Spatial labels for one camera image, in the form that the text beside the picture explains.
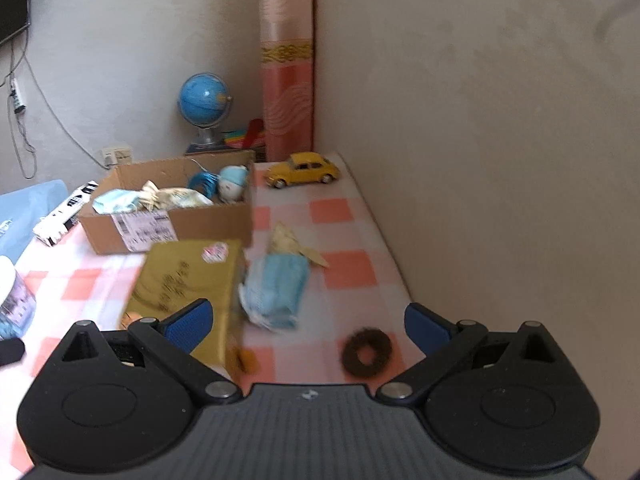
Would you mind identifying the cream tassel bundle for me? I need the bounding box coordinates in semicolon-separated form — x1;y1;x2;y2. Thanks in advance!
267;222;330;269

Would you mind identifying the pink orange curtain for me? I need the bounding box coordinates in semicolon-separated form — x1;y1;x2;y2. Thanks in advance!
259;0;314;162

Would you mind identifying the blue globe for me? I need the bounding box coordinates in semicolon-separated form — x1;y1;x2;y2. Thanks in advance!
178;73;233;153

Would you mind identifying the cardboard box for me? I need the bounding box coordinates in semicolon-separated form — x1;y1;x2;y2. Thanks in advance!
79;151;255;255

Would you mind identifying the blue sofa cover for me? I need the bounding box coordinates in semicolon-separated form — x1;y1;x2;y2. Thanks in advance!
0;180;68;263

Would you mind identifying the hanging power strip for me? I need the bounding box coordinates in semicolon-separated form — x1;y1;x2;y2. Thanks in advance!
10;77;26;115

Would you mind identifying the blue cord coil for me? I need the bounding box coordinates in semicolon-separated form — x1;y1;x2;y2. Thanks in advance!
188;159;220;198

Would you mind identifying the rainbow pop toy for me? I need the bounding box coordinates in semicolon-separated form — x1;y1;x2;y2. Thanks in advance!
224;118;266;150

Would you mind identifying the pink checkered tablecloth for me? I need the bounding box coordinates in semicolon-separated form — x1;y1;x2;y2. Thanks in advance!
1;164;422;479

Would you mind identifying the small plush doll blue hat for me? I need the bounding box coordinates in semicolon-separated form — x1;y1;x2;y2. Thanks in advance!
217;165;250;203

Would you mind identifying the brown scrunchie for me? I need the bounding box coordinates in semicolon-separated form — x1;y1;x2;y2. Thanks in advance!
341;327;393;379

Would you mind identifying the black white pen box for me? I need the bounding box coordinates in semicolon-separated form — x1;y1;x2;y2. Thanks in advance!
32;181;99;247

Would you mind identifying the wall socket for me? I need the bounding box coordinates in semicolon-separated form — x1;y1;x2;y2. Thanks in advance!
101;146;132;169

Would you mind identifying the gold tissue pack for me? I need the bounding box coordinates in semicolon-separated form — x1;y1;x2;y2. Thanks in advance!
120;240;246;380

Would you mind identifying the blue face mask pack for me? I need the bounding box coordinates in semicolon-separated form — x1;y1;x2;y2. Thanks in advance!
239;254;310;330

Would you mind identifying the blue face mask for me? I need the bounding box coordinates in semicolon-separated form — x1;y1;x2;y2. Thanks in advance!
92;188;141;214

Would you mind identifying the yellow toy car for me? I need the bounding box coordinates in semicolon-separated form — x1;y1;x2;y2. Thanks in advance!
264;152;341;190

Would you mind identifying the clear jar white lid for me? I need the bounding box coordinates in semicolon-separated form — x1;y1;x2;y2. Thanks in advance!
0;256;36;340

